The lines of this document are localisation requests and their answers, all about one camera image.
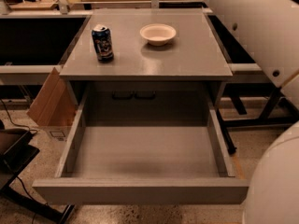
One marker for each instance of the blue pepsi can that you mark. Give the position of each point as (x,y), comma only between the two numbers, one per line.
(102,42)

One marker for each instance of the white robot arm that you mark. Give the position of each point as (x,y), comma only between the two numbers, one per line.
(268,30)

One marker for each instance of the grey cabinet counter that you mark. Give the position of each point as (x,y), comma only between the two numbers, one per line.
(192,55)

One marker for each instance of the grey open top drawer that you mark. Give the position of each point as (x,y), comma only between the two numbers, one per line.
(160,148)

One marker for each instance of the white paper bowl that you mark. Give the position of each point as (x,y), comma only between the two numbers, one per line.
(158,34)

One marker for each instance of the brown cardboard box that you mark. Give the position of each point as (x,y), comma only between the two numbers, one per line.
(53,110)

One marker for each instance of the black chair at left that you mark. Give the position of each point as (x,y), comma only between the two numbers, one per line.
(15,154)

